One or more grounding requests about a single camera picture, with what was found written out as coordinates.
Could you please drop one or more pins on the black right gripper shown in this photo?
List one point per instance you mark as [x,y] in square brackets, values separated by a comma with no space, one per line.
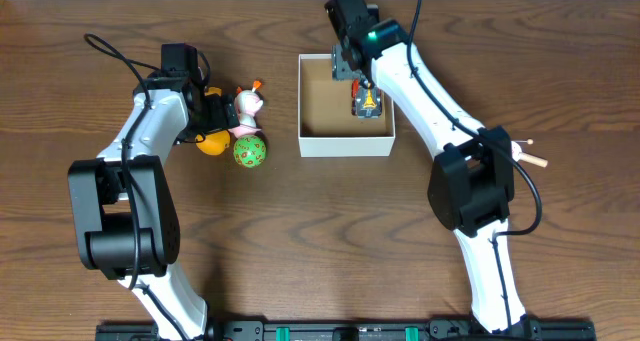
[342,63]

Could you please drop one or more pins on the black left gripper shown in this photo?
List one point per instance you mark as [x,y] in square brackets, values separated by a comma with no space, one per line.
[228,114]

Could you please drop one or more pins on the orange rubber giraffe toy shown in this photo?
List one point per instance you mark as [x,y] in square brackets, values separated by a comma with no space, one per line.
[213,144]

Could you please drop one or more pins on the red grey toy truck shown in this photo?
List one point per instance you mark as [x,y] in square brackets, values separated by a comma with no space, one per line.
[366,100]

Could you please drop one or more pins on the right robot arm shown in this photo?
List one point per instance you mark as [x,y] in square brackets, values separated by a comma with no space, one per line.
[472,182]

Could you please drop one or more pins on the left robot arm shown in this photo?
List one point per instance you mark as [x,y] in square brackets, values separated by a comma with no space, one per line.
[125,220]

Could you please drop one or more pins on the white pink rubber chicken toy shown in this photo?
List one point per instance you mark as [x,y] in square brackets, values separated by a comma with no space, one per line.
[247,103]

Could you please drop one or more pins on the green spotted ball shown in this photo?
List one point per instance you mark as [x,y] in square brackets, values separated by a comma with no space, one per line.
[250,151]

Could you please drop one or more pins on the white cardboard box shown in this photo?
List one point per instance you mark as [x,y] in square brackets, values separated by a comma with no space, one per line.
[326,125]

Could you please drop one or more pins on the black mounting rail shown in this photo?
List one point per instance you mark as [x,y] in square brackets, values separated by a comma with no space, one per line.
[435,329]

